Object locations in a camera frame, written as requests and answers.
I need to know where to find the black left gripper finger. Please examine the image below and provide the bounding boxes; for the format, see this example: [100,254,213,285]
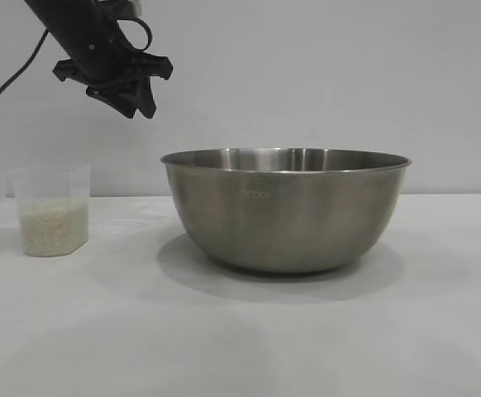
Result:
[136,77,158,121]
[85,81,140,120]

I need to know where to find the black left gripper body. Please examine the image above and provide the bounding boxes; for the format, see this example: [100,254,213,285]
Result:
[52,12,172,90]

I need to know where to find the translucent plastic measuring cup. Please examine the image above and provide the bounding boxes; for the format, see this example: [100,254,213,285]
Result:
[0,164,92,258]

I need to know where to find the white rice grains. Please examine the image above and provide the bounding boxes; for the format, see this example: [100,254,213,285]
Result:
[19,204,89,257]

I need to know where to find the stainless steel mixing bowl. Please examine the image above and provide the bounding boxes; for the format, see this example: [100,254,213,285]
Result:
[160,146,413,275]

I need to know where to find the black looped camera cable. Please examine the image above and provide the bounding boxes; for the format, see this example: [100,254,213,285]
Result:
[116,16,153,53]

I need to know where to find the thin black hanging cable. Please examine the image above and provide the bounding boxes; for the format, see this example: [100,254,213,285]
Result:
[0,29,50,122]

